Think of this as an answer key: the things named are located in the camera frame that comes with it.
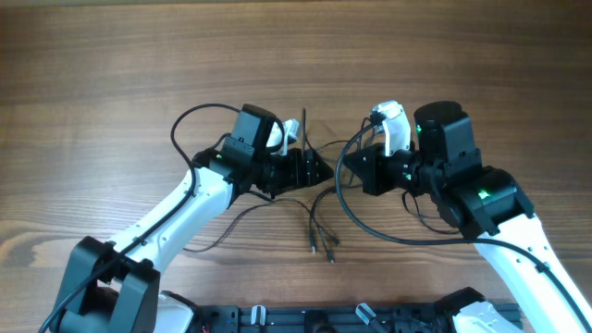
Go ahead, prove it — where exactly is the right camera black cable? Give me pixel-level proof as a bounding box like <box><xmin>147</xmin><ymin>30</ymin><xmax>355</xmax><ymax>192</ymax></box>
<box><xmin>334</xmin><ymin>120</ymin><xmax>592</xmax><ymax>325</ymax></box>

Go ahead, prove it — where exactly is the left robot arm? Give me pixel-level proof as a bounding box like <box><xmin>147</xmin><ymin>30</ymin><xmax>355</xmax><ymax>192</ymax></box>
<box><xmin>40</xmin><ymin>105</ymin><xmax>334</xmax><ymax>332</ymax></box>

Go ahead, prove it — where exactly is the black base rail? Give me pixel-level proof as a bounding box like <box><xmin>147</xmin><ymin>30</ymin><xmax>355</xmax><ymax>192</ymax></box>
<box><xmin>190</xmin><ymin>302</ymin><xmax>455</xmax><ymax>333</ymax></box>

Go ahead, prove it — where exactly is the black USB cable long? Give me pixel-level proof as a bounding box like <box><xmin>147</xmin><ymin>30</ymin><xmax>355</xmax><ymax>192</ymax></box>
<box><xmin>401</xmin><ymin>191</ymin><xmax>460</xmax><ymax>235</ymax></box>

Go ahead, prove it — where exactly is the camera black cable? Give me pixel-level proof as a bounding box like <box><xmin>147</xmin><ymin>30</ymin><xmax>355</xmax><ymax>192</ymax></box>
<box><xmin>334</xmin><ymin>120</ymin><xmax>592</xmax><ymax>325</ymax></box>
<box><xmin>36</xmin><ymin>103</ymin><xmax>286</xmax><ymax>333</ymax></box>

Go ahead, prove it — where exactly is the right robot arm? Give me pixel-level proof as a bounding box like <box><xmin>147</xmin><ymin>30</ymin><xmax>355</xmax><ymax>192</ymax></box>
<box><xmin>337</xmin><ymin>101</ymin><xmax>591</xmax><ymax>332</ymax></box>

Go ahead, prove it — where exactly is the left camera black cable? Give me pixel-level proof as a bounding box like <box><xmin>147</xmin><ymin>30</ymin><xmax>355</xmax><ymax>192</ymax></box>
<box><xmin>36</xmin><ymin>103</ymin><xmax>286</xmax><ymax>333</ymax></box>

